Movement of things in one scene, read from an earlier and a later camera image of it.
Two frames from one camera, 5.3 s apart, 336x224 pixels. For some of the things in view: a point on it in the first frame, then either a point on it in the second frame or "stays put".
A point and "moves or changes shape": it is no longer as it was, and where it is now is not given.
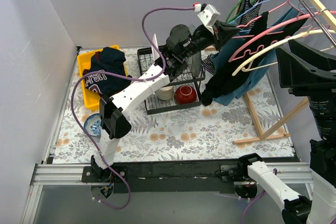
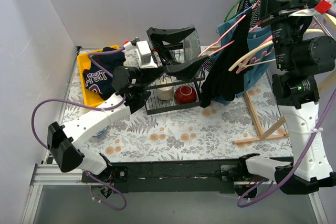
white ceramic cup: (165, 93) stays put
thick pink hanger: (278, 25) -> (254, 60)
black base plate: (197, 178) stays put
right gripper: (311, 91) -> (281, 13)
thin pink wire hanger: (276, 7) -> (226, 30)
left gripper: (219, 32) -> (156, 57)
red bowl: (185, 94) stays put
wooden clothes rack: (269, 134) stays put
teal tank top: (239, 32) moves or changes shape
